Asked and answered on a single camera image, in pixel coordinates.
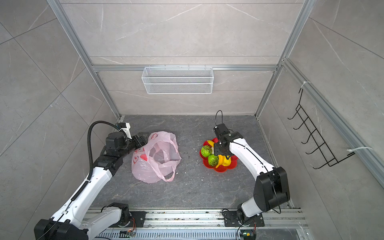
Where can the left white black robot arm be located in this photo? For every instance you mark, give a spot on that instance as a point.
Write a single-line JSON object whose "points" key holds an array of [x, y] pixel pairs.
{"points": [[67, 223]]}

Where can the white wire mesh basket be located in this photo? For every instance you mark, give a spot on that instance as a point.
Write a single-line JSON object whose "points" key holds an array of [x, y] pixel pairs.
{"points": [[178, 80]]}

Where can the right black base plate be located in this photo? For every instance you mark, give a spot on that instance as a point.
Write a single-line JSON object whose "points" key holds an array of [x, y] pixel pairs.
{"points": [[231, 219]]}

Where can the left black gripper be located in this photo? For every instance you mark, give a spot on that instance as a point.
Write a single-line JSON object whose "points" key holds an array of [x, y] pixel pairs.
{"points": [[142, 141]]}

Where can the yellow fake lemon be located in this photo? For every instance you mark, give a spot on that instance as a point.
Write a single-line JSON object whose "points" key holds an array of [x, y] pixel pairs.
{"points": [[226, 162]]}

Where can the aluminium mounting rail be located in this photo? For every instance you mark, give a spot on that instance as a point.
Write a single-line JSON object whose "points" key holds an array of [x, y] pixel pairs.
{"points": [[213, 219]]}

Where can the red flower-shaped plastic bowl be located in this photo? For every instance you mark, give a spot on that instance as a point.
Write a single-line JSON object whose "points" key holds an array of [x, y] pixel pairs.
{"points": [[222, 168]]}

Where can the green fake lime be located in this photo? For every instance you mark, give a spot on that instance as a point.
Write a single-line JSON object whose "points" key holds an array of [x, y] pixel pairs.
{"points": [[213, 160]]}

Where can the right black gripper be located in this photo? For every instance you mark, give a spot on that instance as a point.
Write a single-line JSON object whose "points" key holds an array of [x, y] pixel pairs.
{"points": [[217, 150]]}

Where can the yellow fake banana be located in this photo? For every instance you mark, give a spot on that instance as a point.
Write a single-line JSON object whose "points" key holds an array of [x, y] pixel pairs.
{"points": [[221, 160]]}

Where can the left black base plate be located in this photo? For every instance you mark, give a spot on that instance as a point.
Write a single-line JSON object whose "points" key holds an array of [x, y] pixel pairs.
{"points": [[133, 219]]}

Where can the pink plastic bag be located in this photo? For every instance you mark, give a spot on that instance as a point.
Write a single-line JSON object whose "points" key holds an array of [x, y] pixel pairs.
{"points": [[158, 159]]}

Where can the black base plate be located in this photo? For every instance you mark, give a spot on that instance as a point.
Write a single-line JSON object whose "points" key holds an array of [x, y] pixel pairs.
{"points": [[231, 219], [133, 219]]}

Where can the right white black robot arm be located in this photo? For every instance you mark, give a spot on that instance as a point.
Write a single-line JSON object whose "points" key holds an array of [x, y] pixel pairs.
{"points": [[271, 183]]}

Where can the black wire hook rack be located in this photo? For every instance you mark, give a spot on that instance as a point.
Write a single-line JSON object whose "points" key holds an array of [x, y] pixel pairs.
{"points": [[315, 136]]}

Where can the small green fake fruit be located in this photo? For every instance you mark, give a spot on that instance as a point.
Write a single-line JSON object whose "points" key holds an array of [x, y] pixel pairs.
{"points": [[206, 151]]}

